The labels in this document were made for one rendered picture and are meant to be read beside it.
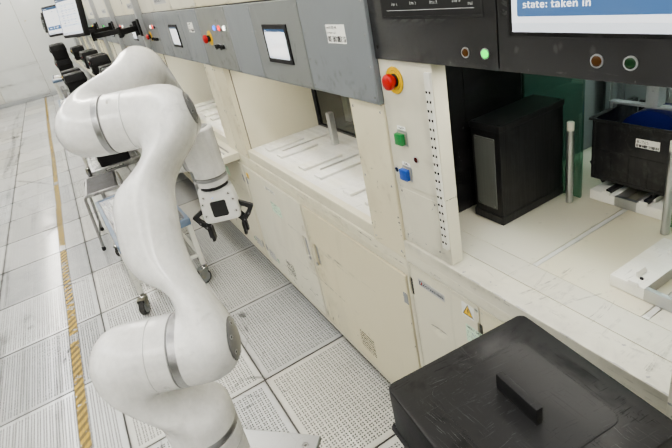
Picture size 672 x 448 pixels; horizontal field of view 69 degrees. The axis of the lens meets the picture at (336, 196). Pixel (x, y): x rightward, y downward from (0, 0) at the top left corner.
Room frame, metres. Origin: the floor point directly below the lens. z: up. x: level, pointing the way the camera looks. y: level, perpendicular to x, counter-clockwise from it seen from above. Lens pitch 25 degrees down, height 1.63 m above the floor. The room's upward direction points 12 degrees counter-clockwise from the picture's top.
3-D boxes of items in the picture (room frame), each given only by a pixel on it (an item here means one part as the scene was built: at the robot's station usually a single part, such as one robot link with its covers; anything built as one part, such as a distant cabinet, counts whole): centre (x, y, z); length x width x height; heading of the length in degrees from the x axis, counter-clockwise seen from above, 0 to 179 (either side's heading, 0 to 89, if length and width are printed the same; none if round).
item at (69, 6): (3.74, 1.36, 1.59); 0.50 x 0.41 x 0.36; 115
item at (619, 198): (1.19, -0.87, 0.89); 0.22 x 0.21 x 0.04; 115
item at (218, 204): (1.23, 0.31, 1.12); 0.10 x 0.07 x 0.11; 91
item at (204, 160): (1.23, 0.32, 1.26); 0.09 x 0.08 x 0.13; 90
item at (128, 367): (0.63, 0.35, 1.07); 0.19 x 0.12 x 0.24; 90
